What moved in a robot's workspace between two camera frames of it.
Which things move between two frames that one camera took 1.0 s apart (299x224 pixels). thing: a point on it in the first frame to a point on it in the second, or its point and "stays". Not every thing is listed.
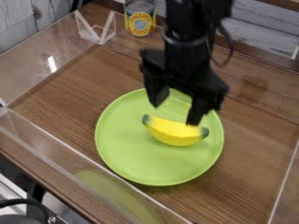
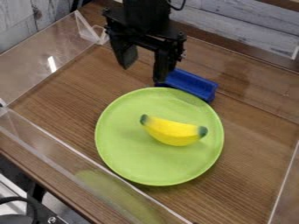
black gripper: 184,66 to 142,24
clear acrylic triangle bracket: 96,33 stays
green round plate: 135,156 stays
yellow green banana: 174,133 stays
